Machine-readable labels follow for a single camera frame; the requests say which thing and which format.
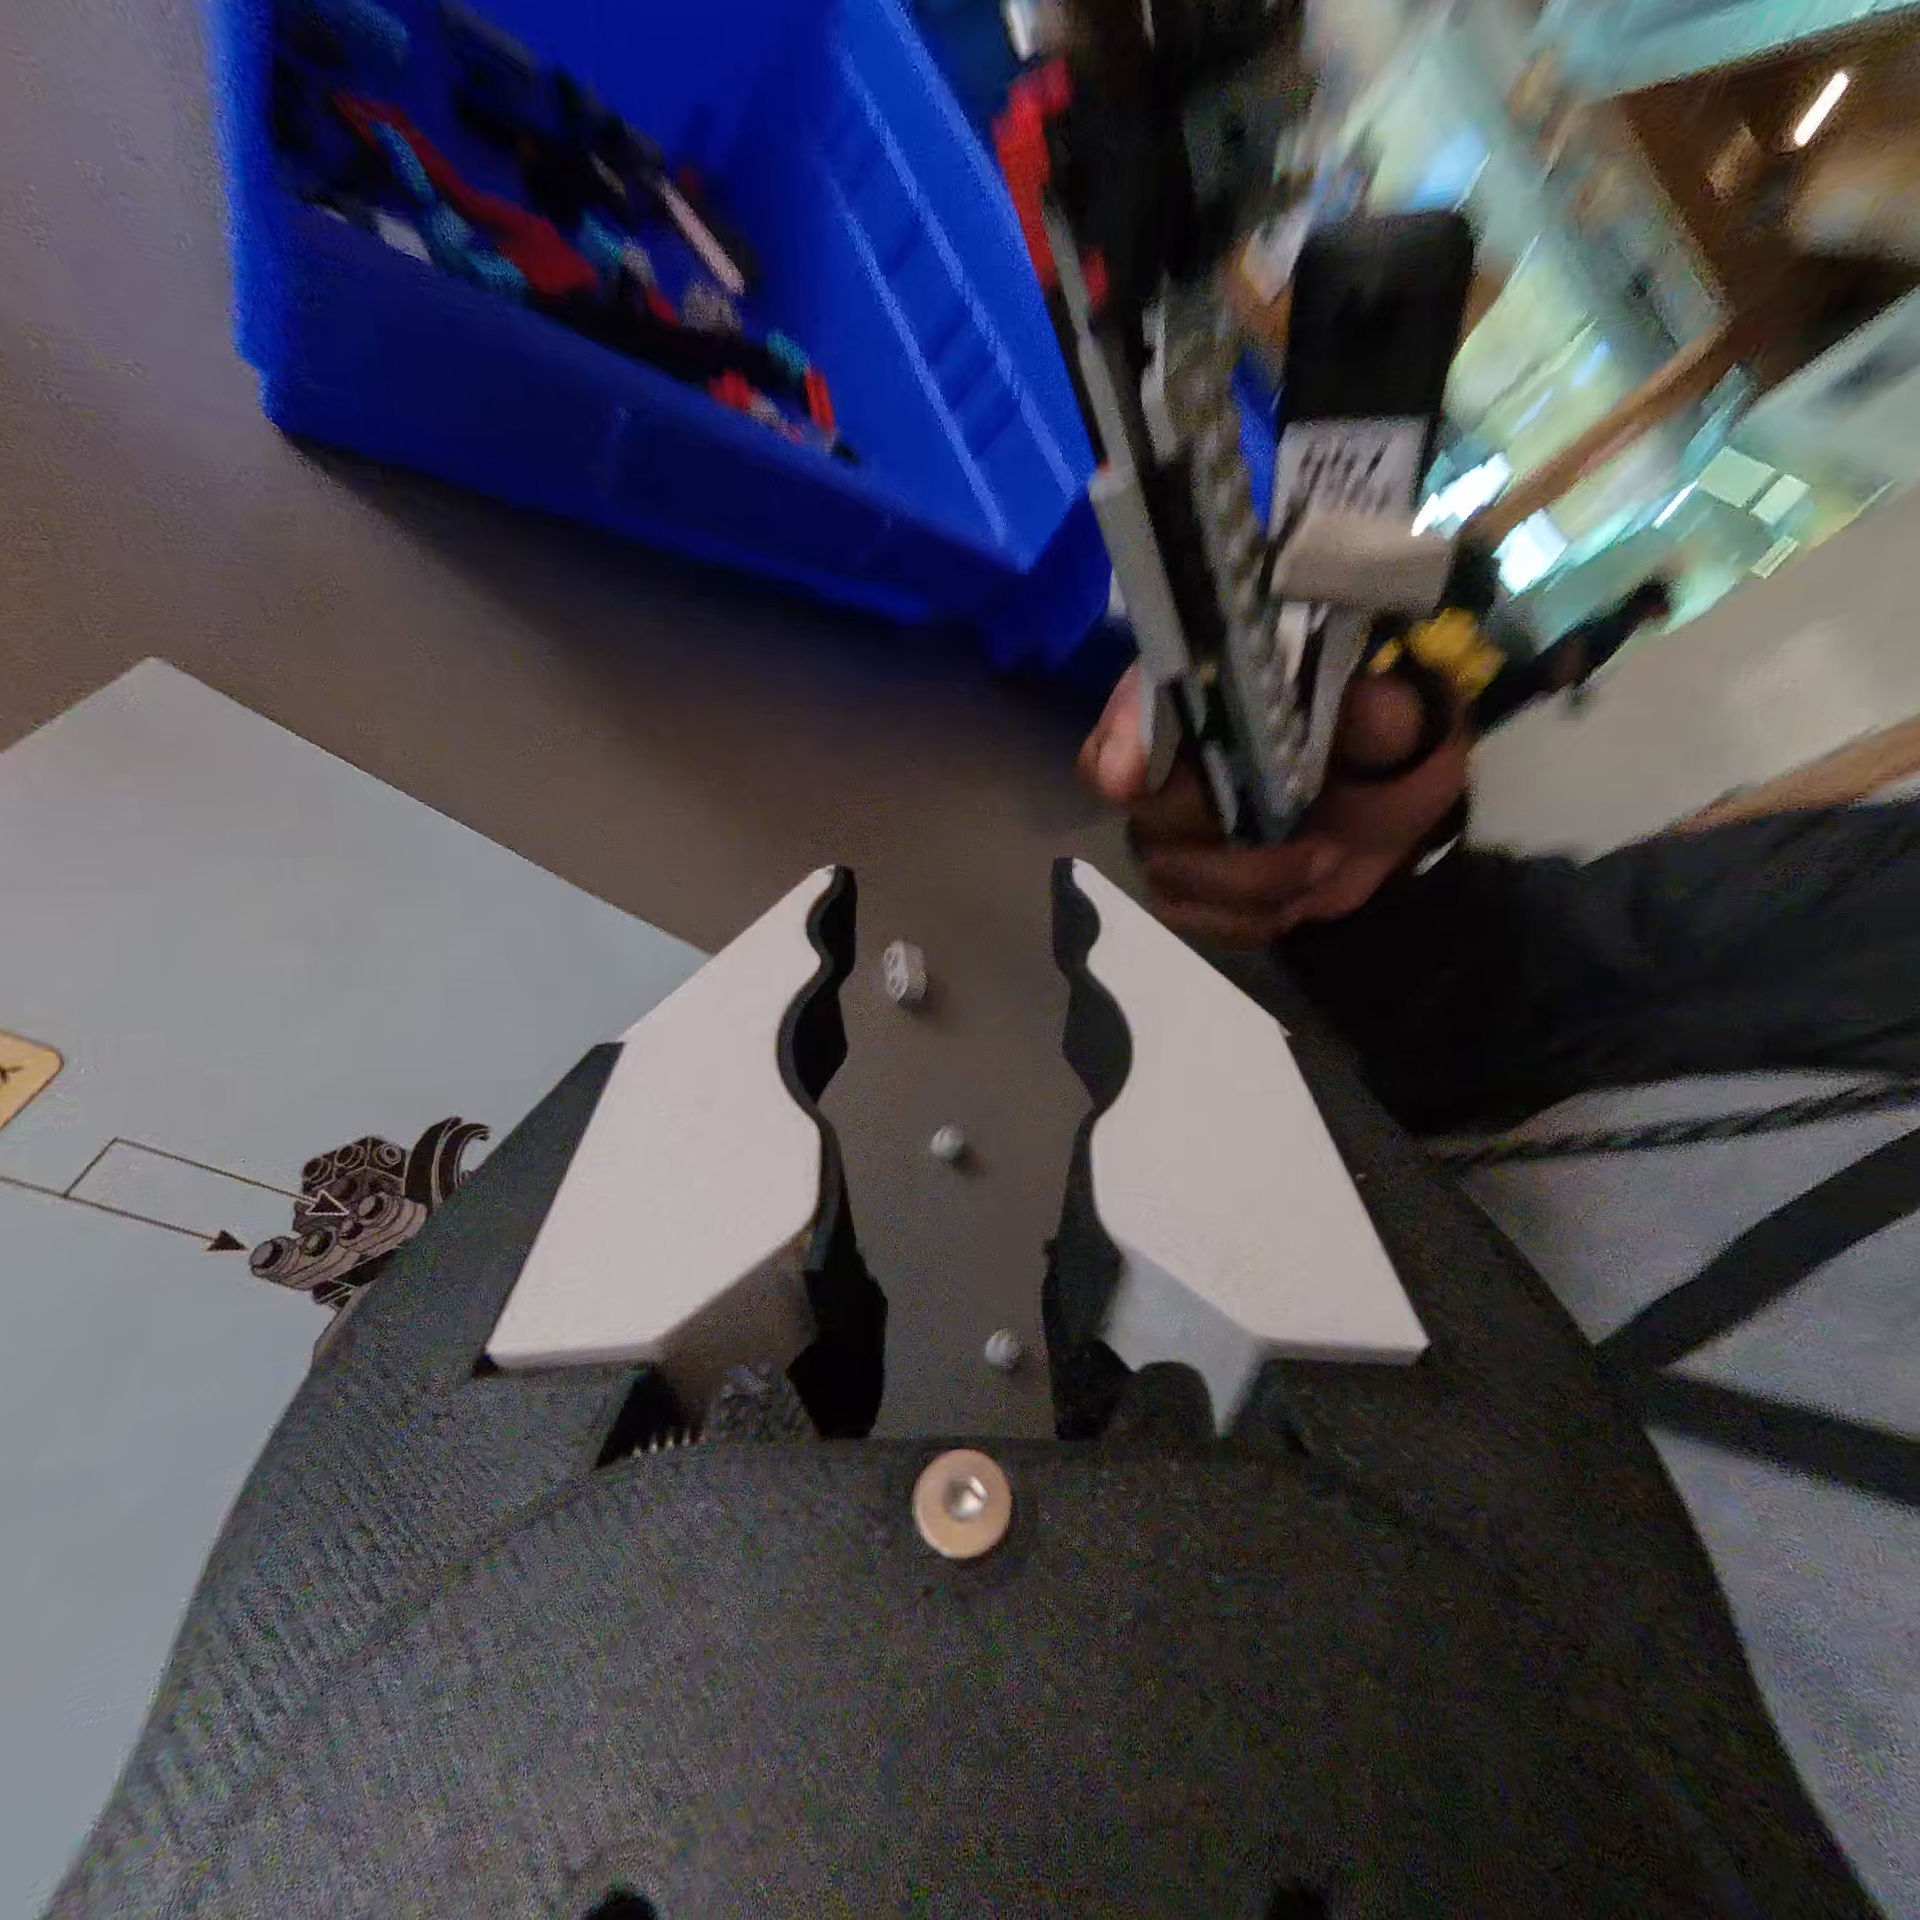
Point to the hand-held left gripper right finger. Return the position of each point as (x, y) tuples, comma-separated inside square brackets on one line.
[(1244, 1201)]

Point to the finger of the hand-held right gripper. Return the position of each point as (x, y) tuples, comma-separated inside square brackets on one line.
[(1350, 558)]

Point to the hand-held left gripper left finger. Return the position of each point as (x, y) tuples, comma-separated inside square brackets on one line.
[(675, 1185)]

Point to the grey toy brick model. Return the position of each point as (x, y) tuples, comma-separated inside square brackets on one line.
[(1201, 452)]

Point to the small grey toy brick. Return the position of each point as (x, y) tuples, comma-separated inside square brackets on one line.
[(905, 973)]

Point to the blue plastic bin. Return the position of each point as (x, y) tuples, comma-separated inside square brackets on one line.
[(600, 422), (960, 38)]

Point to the person's right forearm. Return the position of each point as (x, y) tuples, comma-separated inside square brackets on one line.
[(1651, 961)]

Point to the person's right hand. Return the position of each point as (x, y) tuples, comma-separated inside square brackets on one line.
[(1276, 886)]

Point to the toy instruction booklet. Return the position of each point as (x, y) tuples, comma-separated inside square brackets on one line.
[(224, 974)]

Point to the pile of red black toy bricks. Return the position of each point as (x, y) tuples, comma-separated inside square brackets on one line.
[(524, 225)]

